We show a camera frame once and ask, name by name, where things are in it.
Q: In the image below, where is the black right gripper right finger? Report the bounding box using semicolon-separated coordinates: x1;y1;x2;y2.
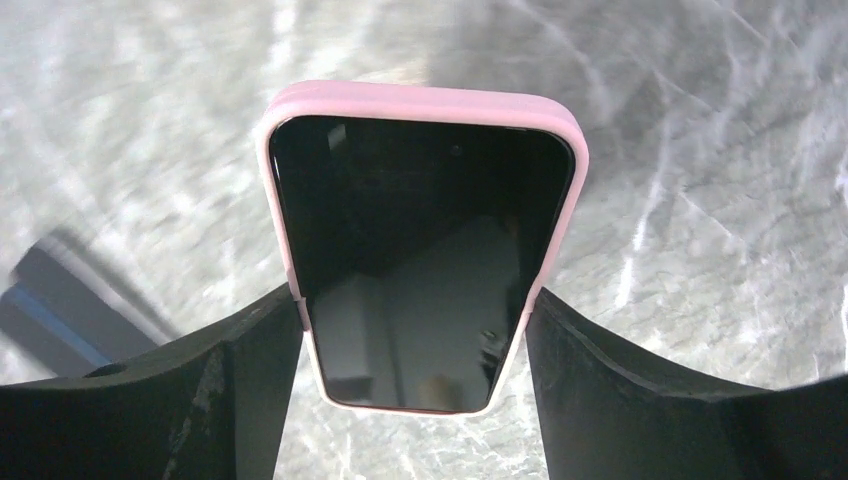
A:
526;290;847;480

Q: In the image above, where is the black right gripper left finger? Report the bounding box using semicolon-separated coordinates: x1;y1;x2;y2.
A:
1;286;303;479

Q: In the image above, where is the black phone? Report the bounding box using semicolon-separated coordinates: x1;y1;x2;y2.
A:
1;228;178;377

